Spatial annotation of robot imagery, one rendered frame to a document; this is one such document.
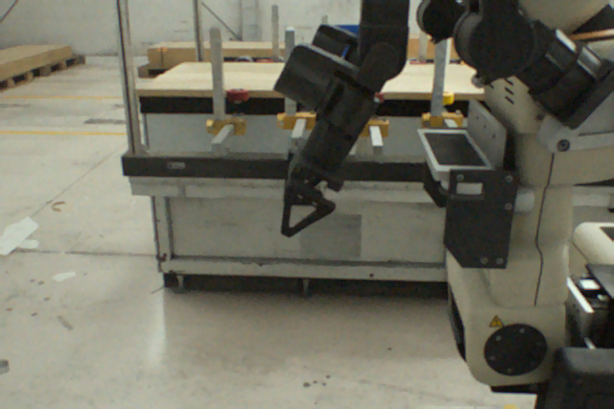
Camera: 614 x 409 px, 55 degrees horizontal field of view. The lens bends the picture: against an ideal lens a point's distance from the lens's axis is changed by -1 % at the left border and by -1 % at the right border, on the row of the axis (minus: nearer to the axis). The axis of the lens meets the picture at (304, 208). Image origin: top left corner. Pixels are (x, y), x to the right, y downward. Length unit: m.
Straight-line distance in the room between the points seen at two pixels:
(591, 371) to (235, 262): 1.79
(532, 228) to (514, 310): 0.14
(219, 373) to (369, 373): 0.53
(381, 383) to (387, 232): 0.67
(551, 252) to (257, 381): 1.35
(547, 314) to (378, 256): 1.55
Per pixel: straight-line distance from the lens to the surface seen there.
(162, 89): 2.36
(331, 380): 2.13
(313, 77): 0.73
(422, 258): 2.55
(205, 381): 2.15
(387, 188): 2.18
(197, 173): 2.17
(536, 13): 0.89
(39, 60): 8.98
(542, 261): 1.00
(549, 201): 1.01
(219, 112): 2.11
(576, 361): 1.03
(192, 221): 2.55
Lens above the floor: 1.31
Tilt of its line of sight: 22 degrees down
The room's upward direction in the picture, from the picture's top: straight up
